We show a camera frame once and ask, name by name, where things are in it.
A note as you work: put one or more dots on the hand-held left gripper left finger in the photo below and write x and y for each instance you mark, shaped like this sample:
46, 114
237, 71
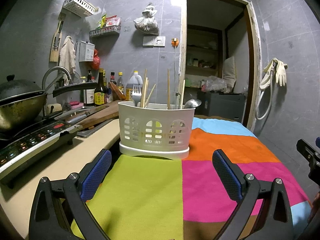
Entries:
96, 175

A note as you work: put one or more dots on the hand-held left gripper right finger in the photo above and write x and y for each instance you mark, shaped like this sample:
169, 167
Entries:
226, 177

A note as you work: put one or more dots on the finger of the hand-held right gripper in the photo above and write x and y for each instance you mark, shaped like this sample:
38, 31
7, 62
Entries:
312, 155

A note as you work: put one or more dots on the metal spoon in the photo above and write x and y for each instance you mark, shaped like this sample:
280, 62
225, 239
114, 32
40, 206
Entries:
192, 103

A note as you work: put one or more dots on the white plastic utensil basket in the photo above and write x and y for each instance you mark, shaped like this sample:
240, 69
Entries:
160, 115

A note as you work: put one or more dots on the metal fork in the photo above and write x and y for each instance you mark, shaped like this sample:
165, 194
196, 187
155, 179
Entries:
136, 93

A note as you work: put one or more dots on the colourful patchwork cloth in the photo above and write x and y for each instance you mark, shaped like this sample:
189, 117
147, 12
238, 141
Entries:
200, 185

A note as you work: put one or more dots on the wooden cutting board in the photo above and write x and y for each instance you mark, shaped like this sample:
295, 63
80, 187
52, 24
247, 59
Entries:
100, 117

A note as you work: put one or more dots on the kitchen cleaver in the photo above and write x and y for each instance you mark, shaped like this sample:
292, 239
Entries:
75, 117

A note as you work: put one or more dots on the dark grey cabinet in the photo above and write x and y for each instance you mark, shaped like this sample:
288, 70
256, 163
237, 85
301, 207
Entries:
220, 107

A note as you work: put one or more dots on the induction cooker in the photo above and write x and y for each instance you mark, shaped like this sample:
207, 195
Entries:
32, 142

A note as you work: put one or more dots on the steel wool scrubber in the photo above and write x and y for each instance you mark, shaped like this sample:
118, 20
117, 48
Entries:
66, 106

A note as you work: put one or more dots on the pink sponge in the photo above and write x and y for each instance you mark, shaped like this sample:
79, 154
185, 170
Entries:
74, 103

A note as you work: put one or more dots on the yellow sponge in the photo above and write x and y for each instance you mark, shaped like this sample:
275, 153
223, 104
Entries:
53, 109

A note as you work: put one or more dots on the dark bottle yellow label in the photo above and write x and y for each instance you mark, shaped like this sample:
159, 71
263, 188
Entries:
100, 95

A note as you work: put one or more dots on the dark bottle white label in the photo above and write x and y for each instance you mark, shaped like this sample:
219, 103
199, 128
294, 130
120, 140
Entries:
88, 95

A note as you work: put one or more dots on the brown wooden block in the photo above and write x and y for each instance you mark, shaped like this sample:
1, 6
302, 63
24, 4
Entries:
117, 92

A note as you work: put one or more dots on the cream rubber gloves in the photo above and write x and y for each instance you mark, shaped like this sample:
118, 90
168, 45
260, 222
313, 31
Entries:
281, 72

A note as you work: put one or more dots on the crumpled clear plastic bag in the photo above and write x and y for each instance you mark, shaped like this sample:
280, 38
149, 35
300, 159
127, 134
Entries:
215, 84

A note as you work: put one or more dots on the brown oil jug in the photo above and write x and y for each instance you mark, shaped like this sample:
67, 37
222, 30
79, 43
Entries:
132, 87

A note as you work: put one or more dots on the small bottle yellow cap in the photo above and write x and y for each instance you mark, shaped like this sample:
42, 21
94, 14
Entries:
120, 82

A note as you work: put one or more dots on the small dark bottle red cap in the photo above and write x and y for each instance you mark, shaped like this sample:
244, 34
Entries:
112, 78

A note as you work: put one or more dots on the grey pillow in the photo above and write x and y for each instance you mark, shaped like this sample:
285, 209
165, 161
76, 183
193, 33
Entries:
228, 72

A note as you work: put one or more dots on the curved metal faucet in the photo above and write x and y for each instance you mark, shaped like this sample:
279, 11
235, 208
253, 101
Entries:
51, 71

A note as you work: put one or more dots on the red plastic bag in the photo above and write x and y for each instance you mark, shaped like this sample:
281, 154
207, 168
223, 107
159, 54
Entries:
95, 61

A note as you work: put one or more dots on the black wok lid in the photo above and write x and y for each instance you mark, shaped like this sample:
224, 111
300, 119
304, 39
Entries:
17, 87

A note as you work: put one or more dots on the beige towel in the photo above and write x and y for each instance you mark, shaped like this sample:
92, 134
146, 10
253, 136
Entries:
67, 55

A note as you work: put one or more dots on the wooden shelf unit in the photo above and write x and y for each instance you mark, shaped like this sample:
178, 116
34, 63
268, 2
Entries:
202, 52

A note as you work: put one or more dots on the wooden knife holder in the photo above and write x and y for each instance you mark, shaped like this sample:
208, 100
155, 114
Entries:
56, 47

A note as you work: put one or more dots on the green snack packet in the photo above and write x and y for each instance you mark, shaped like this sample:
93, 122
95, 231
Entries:
101, 21

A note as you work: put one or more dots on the red snack packet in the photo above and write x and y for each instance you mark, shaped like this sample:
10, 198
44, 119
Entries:
113, 21

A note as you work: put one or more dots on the hanging clear plastic bag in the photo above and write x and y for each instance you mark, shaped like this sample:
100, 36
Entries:
147, 23

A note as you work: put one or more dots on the worn door frame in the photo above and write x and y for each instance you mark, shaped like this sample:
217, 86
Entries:
255, 67

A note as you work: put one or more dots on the white wall box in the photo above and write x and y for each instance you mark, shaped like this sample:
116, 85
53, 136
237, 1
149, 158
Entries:
87, 51

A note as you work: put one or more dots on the grey wall shelf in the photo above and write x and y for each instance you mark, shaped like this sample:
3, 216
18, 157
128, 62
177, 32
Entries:
105, 32

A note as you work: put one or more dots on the orange wall plug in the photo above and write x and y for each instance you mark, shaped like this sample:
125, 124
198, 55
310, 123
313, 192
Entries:
174, 42

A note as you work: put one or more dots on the white wall socket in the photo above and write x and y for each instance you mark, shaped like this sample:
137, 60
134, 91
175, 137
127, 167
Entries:
153, 41

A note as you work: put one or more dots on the white slotted wall basket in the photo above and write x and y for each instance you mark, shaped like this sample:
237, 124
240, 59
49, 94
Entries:
80, 5

